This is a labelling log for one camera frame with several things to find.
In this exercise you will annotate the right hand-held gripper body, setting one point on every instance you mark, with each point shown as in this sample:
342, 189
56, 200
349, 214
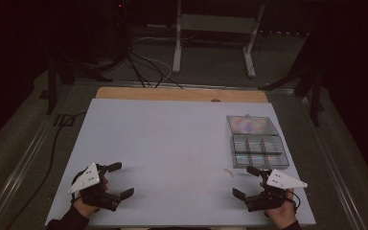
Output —
282, 181

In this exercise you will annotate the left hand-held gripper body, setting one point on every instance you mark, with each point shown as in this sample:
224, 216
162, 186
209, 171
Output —
87, 180

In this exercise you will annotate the person's left hand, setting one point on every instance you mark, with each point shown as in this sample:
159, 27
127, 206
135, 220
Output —
85, 209

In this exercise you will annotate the person's right hand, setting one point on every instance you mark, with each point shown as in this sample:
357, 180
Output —
282, 214

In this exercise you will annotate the small paper clip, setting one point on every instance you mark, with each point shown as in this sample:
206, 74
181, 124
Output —
228, 172

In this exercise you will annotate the clear plastic compartment box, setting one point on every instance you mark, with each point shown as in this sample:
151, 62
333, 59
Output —
257, 143

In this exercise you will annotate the white table board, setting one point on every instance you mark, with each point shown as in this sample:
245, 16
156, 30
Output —
172, 153

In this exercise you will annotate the black tripod stand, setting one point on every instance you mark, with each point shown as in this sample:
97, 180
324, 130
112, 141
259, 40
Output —
310, 80
52, 80

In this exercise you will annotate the white metal stand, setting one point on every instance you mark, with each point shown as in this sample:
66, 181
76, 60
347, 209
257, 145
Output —
217, 24

